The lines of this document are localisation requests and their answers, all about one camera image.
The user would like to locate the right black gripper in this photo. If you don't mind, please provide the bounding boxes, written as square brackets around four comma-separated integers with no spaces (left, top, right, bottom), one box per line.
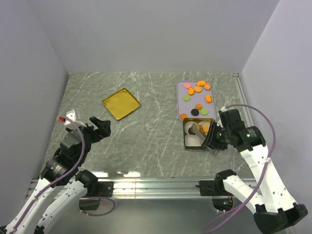
[202,121,231,150]

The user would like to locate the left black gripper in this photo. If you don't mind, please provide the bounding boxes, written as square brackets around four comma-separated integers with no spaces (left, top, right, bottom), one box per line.
[66,116,111,164]

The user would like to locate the orange round dotted cookie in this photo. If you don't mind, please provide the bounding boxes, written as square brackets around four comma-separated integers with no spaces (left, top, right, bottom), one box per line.
[202,124,210,133]

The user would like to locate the metal tongs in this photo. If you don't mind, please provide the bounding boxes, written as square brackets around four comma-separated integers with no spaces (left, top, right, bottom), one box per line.
[190,123,218,156]

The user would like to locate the gold cookie tin base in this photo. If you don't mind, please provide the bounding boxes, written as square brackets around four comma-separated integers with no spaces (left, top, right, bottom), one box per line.
[183,118,214,151]

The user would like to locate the lavender plastic tray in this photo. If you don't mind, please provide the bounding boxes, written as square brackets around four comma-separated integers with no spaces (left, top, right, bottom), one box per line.
[176,80,216,120]

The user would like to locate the orange pumpkin cookie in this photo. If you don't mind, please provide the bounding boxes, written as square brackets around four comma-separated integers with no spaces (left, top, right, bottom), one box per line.
[205,95,212,103]
[188,87,195,96]

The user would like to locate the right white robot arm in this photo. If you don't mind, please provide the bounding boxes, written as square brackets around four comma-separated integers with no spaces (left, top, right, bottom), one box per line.
[203,104,308,234]

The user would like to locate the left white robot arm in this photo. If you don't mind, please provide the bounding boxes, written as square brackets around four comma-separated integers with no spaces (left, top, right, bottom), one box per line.
[0,114,111,234]

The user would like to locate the white paper cup back-right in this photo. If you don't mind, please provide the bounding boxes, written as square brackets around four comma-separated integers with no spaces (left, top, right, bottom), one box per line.
[199,121,210,133]

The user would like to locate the white paper cup front-left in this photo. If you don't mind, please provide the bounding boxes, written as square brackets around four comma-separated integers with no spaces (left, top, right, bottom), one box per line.
[185,135,202,147]

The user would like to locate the green round cookie right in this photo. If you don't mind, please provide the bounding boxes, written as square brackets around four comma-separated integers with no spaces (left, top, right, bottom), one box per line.
[200,108,209,116]

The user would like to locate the green round cookie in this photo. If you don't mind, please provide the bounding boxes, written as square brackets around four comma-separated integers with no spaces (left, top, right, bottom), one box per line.
[200,108,209,116]
[183,95,191,101]

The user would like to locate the gold tin lid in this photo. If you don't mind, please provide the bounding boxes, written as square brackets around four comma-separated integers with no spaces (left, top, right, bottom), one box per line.
[102,88,141,120]

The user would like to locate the black sandwich cookie on tray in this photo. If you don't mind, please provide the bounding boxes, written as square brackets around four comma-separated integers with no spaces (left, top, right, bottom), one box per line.
[191,108,199,117]

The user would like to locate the orange swirl cookie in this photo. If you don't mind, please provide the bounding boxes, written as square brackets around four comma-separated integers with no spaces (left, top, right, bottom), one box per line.
[195,103,203,110]

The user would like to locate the orange chocolate chip cookie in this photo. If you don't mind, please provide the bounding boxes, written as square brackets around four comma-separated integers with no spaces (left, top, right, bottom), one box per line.
[179,113,188,120]

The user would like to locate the green round cookie left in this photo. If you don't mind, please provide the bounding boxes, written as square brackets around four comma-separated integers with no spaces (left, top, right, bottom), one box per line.
[183,95,191,101]

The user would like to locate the orange round cookie top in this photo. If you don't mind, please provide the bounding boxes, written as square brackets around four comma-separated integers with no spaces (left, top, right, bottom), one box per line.
[194,86,202,93]

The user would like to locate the orange fish cookie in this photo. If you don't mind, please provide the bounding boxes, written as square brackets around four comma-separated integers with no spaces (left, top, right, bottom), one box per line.
[196,80,206,86]

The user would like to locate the pink round cookie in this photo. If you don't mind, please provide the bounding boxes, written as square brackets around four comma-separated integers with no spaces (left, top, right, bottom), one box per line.
[184,83,191,89]

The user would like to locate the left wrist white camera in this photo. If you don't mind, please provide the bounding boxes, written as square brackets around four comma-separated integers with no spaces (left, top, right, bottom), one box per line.
[57,110,86,129]

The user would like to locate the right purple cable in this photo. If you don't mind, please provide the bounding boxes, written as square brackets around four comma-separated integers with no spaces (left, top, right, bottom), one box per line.
[202,104,276,234]

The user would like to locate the purple cable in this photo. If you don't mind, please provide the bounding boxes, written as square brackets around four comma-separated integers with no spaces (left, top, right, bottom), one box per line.
[202,104,276,234]
[4,116,116,234]

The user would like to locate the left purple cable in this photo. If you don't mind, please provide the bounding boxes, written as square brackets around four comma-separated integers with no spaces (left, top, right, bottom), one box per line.
[4,116,116,234]

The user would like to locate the aluminium rail frame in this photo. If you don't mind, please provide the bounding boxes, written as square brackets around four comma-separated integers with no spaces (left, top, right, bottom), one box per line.
[50,72,255,234]

